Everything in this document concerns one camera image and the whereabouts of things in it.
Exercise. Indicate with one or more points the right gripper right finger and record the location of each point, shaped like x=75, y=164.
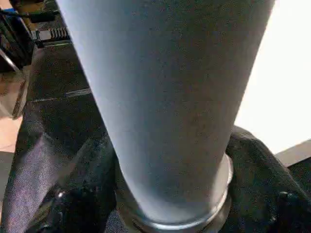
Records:
x=262, y=182

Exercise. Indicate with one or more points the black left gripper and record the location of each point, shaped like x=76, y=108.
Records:
x=17, y=41

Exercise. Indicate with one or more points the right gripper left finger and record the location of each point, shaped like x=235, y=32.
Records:
x=80, y=194

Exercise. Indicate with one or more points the white plastic table top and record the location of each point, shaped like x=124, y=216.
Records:
x=286, y=97

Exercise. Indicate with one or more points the white plastic table leg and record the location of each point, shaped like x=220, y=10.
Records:
x=158, y=97

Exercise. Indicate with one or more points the black mat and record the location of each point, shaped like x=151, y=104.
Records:
x=60, y=116

